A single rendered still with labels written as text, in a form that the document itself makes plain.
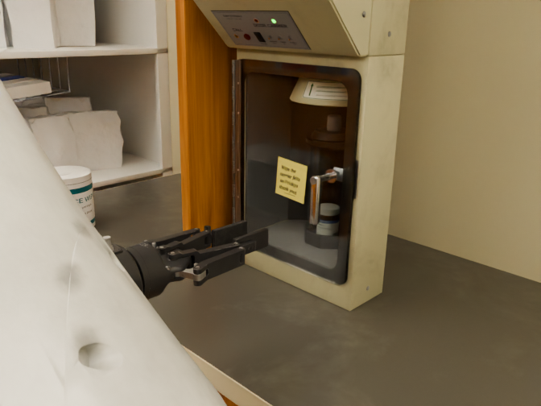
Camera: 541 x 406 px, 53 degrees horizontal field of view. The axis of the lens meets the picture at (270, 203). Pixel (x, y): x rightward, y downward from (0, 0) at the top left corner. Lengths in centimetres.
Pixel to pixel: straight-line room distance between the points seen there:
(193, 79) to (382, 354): 64
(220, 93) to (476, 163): 60
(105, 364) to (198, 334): 80
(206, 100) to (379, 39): 40
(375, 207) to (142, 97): 138
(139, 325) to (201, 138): 98
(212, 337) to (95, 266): 77
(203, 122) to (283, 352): 51
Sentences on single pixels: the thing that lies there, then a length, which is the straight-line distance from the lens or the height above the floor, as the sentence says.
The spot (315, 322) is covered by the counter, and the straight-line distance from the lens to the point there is 103.
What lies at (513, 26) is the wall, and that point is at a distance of 129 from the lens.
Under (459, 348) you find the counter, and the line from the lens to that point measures 101.
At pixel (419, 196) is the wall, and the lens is 142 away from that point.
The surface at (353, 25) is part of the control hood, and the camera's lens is 89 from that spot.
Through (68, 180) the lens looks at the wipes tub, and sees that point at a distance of 142.
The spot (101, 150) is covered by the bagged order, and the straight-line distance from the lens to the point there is 211.
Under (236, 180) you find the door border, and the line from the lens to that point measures 117.
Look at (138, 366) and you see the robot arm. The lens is 19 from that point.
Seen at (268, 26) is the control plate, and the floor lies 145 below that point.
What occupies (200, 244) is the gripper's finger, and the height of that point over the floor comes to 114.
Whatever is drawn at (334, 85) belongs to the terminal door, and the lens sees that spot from 96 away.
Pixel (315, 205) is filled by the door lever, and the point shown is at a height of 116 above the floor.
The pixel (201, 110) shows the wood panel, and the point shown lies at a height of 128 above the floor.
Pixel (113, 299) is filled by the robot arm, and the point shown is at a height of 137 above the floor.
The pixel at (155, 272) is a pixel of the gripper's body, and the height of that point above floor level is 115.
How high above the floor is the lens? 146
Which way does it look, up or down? 19 degrees down
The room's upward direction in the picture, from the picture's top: 1 degrees clockwise
